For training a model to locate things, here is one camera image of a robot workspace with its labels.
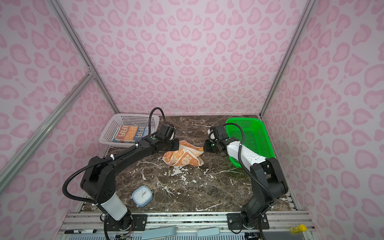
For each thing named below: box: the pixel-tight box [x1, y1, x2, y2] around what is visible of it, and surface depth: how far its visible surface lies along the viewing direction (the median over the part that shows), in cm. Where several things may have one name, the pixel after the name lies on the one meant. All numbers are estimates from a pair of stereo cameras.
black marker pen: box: [64, 229, 97, 234], surface depth 72 cm
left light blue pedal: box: [141, 226, 176, 240], surface depth 71 cm
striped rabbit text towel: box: [112, 125, 155, 143], surface depth 106 cm
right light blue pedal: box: [197, 228, 220, 237], surface depth 71 cm
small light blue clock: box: [132, 185, 153, 208], surface depth 80 cm
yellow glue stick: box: [290, 224, 307, 234], surface depth 67 cm
